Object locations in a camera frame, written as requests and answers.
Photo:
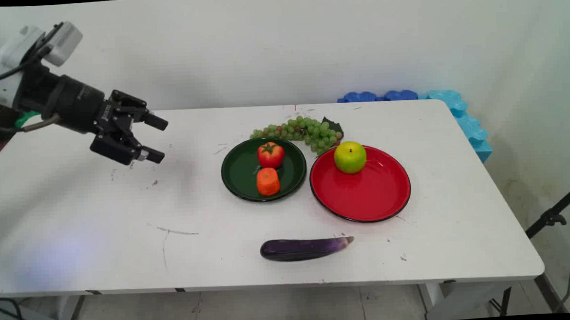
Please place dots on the orange toy tangerine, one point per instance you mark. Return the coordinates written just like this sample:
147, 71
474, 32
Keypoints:
268, 182

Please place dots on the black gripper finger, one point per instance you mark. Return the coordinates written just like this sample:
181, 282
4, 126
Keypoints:
154, 155
155, 121

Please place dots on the black tripod stand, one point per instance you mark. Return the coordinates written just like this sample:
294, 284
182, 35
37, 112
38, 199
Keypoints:
554, 216

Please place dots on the red round plate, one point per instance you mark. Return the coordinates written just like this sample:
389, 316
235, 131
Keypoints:
360, 195

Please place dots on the green plastic piece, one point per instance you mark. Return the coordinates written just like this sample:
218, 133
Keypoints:
29, 119

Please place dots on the green toy grape bunch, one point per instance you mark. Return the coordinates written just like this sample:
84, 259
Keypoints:
308, 129

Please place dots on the white table leg frame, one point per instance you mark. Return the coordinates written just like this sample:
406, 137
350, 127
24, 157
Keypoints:
39, 316
463, 299

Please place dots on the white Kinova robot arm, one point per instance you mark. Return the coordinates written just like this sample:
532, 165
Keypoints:
8, 52

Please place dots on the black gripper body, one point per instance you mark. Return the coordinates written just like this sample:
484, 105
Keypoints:
74, 102

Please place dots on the dark box with yellow edge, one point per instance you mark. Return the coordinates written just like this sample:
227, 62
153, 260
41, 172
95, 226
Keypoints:
0, 123

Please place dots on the dark green grape leaf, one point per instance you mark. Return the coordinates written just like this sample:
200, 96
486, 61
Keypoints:
334, 126

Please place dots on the dark green round plate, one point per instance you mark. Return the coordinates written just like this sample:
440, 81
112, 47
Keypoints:
242, 174

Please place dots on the red toy tomato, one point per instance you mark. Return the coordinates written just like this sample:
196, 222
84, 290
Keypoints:
270, 155

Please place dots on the purple toy eggplant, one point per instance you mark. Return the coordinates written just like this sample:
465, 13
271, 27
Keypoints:
299, 249

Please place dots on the green toy apple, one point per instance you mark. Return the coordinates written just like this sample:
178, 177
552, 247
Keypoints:
350, 157

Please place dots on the light blue foam mat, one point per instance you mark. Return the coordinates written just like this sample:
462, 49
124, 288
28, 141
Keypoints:
468, 126

